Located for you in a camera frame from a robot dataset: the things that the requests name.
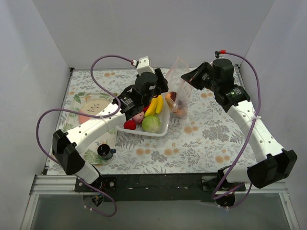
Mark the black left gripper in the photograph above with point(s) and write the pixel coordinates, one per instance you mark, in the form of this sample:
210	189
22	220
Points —
160	80

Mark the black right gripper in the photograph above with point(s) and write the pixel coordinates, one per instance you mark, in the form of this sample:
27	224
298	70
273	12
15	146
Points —
195	76

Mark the clear zip top bag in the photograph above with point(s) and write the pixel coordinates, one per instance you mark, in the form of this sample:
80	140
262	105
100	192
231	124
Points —
176	84

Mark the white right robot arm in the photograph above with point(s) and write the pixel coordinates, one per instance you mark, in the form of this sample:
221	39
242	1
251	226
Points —
273	161

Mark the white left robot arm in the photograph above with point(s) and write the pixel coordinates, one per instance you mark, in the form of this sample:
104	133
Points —
68	146

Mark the yellow banana bunch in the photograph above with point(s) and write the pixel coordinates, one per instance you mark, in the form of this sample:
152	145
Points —
155	107

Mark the red apple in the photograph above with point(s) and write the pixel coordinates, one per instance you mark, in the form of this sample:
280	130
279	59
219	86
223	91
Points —
145	109

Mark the white plastic basket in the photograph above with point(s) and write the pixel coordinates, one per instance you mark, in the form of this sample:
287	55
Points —
164	119

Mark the green cabbage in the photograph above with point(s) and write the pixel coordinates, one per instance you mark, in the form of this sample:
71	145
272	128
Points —
151	124

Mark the purple onion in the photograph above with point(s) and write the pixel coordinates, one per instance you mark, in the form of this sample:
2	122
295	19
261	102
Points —
138	118

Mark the red strawberry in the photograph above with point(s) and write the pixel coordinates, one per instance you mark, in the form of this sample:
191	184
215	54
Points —
130	125

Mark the floral table mat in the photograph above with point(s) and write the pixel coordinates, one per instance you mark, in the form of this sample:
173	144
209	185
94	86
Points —
205	141

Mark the leaf patterned tray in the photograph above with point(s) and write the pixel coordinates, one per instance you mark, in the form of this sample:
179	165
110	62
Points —
76	100

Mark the dark blue mug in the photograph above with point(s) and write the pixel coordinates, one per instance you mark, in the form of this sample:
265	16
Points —
105	152

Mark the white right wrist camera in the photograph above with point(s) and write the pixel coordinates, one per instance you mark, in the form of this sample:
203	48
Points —
220	54

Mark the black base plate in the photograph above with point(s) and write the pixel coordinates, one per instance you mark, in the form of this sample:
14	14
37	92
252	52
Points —
159	187

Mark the aluminium frame rail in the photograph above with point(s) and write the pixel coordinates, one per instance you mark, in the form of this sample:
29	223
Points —
59	202

